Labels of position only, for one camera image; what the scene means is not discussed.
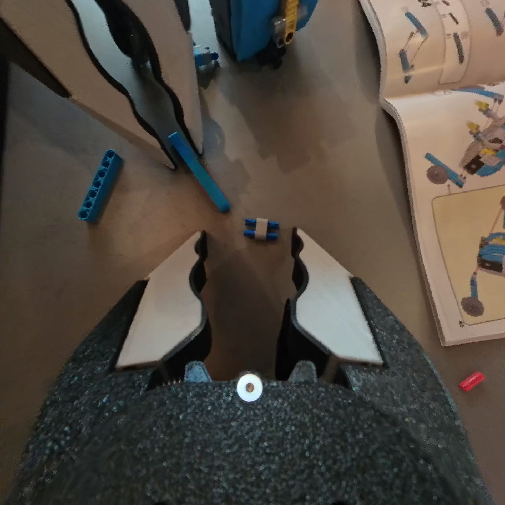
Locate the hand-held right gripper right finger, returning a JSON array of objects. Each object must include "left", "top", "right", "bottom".
[{"left": 276, "top": 227, "right": 384, "bottom": 365}]

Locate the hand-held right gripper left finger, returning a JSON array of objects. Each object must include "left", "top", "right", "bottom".
[{"left": 115, "top": 231, "right": 212, "bottom": 369}]

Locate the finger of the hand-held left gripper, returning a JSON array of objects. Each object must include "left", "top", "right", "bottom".
[
  {"left": 130, "top": 0, "right": 204, "bottom": 156},
  {"left": 0, "top": 0, "right": 179, "bottom": 171}
]

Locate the blue toy robot model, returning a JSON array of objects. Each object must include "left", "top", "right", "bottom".
[{"left": 211, "top": 0, "right": 319, "bottom": 64}]

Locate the thick teal perforated beam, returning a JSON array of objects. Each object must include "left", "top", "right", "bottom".
[{"left": 168, "top": 132, "right": 232, "bottom": 214}]

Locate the small blue perforated beam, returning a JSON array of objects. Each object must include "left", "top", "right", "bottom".
[{"left": 78, "top": 149, "right": 124, "bottom": 224}]

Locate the small red piece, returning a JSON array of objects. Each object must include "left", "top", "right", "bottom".
[{"left": 458, "top": 371, "right": 485, "bottom": 392}]

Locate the instruction booklet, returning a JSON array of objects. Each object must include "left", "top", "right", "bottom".
[{"left": 358, "top": 0, "right": 505, "bottom": 348}]

